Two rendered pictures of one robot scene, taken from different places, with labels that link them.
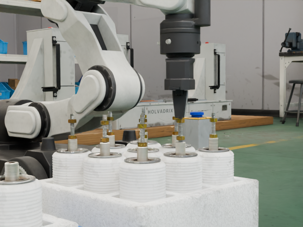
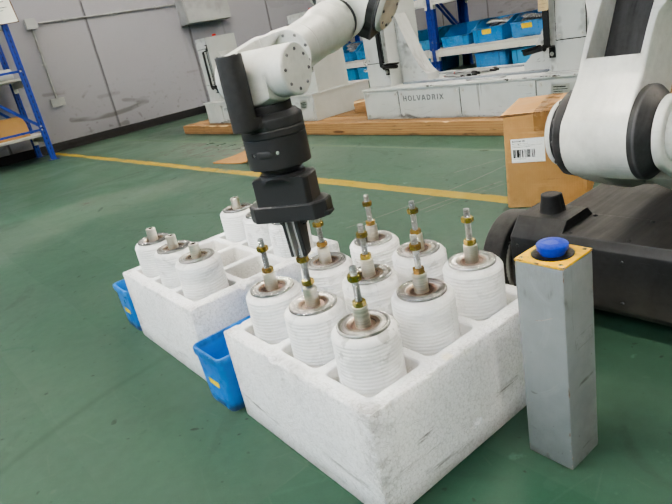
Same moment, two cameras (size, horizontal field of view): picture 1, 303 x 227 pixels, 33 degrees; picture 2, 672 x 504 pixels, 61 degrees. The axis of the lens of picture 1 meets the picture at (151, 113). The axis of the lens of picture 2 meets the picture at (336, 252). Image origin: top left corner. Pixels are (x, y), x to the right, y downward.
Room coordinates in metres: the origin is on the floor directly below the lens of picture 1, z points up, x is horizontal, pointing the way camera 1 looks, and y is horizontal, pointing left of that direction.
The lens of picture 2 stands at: (1.34, -0.84, 0.63)
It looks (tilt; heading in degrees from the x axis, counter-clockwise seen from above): 21 degrees down; 100
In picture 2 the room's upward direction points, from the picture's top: 12 degrees counter-clockwise
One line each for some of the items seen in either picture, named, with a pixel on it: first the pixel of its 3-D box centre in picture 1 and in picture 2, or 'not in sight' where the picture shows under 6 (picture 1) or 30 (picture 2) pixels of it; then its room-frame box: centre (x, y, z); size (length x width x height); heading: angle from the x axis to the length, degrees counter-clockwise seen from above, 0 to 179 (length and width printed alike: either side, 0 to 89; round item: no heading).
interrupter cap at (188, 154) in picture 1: (180, 155); (313, 303); (1.14, -0.06, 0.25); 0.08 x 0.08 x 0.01
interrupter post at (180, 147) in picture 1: (180, 149); (311, 296); (1.14, -0.06, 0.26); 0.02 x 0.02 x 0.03
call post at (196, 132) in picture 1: (196, 172); (558, 357); (1.48, -0.13, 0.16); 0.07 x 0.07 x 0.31; 45
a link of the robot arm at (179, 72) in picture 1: (179, 62); (284, 175); (1.14, -0.06, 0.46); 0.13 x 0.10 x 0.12; 168
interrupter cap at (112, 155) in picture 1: (105, 155); (325, 261); (1.14, 0.10, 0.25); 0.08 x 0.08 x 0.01
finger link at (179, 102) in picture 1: (179, 103); (289, 235); (1.13, -0.06, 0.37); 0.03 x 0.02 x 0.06; 78
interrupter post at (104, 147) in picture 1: (104, 149); (324, 255); (1.14, 0.10, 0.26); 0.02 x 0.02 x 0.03
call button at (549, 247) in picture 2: (196, 115); (552, 249); (1.48, -0.13, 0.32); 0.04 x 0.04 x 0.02
